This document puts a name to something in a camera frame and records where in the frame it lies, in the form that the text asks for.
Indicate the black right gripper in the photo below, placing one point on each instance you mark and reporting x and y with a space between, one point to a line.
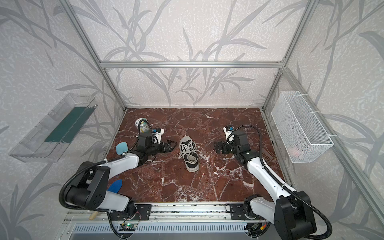
227 147

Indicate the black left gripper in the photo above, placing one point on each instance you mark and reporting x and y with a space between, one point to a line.
162 147

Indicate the black white canvas sneaker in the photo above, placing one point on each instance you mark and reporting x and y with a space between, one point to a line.
191 162

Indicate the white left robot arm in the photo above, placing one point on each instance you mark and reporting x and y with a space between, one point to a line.
87 189

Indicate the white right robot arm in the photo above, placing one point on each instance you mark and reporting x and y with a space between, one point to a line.
290 211

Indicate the light blue toy shovel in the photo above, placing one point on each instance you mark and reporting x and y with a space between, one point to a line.
122 148

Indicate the blue toy spatula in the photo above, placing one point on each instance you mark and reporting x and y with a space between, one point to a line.
115 186

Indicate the pink object in basket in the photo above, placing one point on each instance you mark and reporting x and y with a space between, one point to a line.
295 152

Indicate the green circuit board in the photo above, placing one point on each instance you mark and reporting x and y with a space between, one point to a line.
128 227

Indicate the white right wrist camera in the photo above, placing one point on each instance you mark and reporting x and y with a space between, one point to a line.
229 133

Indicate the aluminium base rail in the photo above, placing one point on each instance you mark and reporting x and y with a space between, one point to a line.
186 212

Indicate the white wire mesh basket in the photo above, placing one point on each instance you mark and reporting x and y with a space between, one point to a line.
299 126

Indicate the aluminium horizontal frame bar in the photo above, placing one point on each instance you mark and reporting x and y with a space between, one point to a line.
190 64

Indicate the clear plastic wall tray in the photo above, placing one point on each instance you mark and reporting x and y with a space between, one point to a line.
49 139

